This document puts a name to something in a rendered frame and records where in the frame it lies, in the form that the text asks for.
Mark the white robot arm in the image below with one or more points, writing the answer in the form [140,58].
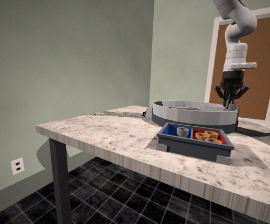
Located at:
[244,24]

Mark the grey divided bin with blue and red compartments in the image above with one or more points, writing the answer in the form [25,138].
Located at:
[216,152]

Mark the grey round turntable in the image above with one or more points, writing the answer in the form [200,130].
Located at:
[192,113]

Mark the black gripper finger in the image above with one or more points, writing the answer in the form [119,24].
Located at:
[233,94]
[226,94]

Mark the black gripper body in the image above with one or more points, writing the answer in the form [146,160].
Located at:
[232,77]

